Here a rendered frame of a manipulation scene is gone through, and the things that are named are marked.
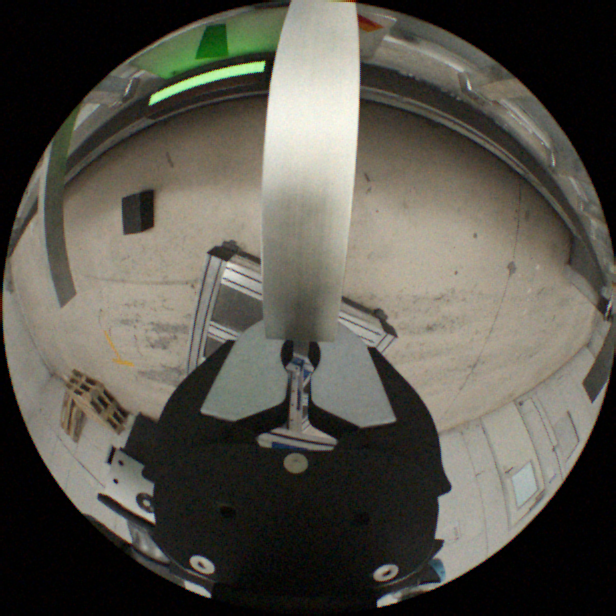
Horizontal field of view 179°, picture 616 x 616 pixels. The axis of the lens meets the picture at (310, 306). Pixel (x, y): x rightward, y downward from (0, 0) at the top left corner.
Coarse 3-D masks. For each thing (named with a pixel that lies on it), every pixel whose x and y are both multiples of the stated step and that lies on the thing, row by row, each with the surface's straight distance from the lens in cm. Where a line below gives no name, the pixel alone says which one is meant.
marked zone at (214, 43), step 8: (224, 24) 26; (208, 32) 27; (216, 32) 27; (224, 32) 27; (208, 40) 28; (216, 40) 28; (224, 40) 29; (200, 48) 30; (208, 48) 30; (216, 48) 30; (224, 48) 30; (200, 56) 31; (208, 56) 32; (216, 56) 32
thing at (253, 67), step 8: (248, 64) 30; (256, 64) 30; (216, 72) 31; (224, 72) 30; (232, 72) 30; (240, 72) 29; (248, 72) 29; (192, 80) 32; (200, 80) 32; (208, 80) 31; (168, 88) 35; (176, 88) 33; (184, 88) 32; (152, 96) 36; (160, 96) 35
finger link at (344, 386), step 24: (336, 336) 10; (312, 360) 10; (336, 360) 9; (360, 360) 9; (312, 384) 8; (336, 384) 8; (360, 384) 8; (312, 408) 8; (336, 408) 7; (360, 408) 7; (384, 408) 8; (336, 432) 8
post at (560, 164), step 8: (560, 160) 53; (568, 160) 52; (576, 160) 52; (560, 168) 53; (568, 168) 52; (576, 168) 51; (584, 168) 51; (576, 176) 53; (584, 176) 50; (592, 184) 52
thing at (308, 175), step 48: (336, 0) 14; (288, 48) 10; (336, 48) 10; (288, 96) 8; (336, 96) 8; (288, 144) 7; (336, 144) 7; (288, 192) 7; (336, 192) 7; (288, 240) 7; (336, 240) 8; (288, 288) 8; (336, 288) 8; (288, 336) 9
